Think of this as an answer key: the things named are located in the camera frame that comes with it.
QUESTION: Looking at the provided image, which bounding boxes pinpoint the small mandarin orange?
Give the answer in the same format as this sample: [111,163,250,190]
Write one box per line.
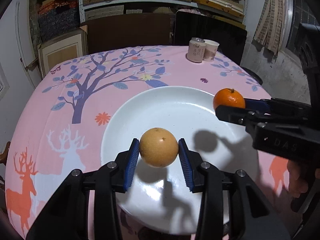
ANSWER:
[213,88,246,110]

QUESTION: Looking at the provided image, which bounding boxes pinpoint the yellow round pear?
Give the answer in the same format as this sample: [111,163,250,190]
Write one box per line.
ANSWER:
[139,127,178,168]

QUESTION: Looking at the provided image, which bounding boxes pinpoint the person's right hand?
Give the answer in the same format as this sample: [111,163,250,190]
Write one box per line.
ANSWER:
[287,160,319,198]

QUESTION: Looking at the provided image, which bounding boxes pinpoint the black stool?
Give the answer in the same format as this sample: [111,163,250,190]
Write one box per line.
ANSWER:
[242,67,263,85]

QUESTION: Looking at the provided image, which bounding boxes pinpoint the black chair back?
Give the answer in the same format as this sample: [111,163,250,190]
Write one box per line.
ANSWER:
[174,11,247,65]

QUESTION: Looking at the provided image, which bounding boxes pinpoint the beige hanging curtain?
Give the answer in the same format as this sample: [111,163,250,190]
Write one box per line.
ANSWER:
[253,0,289,58]

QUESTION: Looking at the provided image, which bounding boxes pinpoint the pink deer tablecloth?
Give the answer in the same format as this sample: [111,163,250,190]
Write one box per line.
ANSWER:
[5,46,301,237]

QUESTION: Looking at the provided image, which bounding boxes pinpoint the wooden chair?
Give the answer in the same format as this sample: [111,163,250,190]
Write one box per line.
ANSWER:
[0,141,10,165]

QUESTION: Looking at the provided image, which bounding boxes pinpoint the white oval plate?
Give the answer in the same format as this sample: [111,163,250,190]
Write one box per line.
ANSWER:
[101,86,259,235]

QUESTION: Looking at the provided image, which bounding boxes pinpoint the right window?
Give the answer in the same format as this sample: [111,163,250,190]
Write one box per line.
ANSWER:
[286,0,319,56]

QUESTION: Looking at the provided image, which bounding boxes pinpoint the dark brown chair back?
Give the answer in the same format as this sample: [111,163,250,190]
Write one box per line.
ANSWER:
[82,13,173,54]

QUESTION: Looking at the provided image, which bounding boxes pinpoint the framed cardboard panel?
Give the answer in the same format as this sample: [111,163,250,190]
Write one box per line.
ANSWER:
[38,25,88,78]

